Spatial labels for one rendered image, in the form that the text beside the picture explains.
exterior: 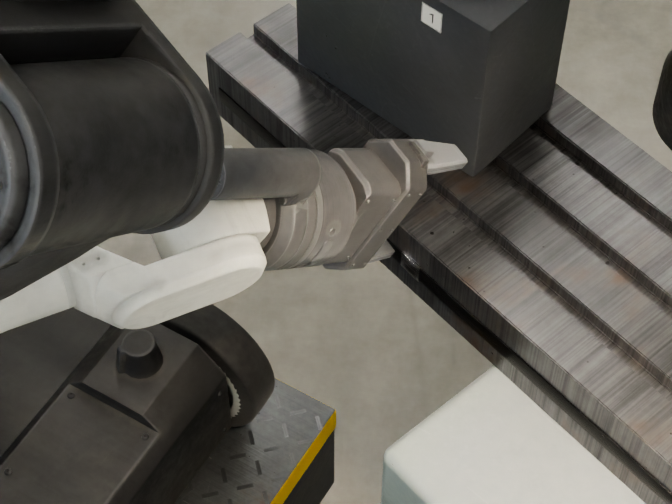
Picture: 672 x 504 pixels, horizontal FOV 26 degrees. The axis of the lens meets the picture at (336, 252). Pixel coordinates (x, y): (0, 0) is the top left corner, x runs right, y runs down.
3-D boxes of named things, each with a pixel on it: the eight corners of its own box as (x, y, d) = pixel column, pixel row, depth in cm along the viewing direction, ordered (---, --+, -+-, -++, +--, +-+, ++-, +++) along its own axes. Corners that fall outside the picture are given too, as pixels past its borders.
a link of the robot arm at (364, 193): (364, 300, 116) (261, 313, 107) (299, 213, 120) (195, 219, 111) (454, 189, 110) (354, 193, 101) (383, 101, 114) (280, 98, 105)
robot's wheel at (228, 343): (124, 379, 183) (104, 288, 167) (147, 351, 185) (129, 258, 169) (257, 452, 177) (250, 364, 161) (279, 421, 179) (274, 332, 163)
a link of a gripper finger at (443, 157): (467, 173, 117) (421, 174, 112) (444, 145, 118) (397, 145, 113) (479, 159, 116) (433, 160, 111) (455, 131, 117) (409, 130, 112)
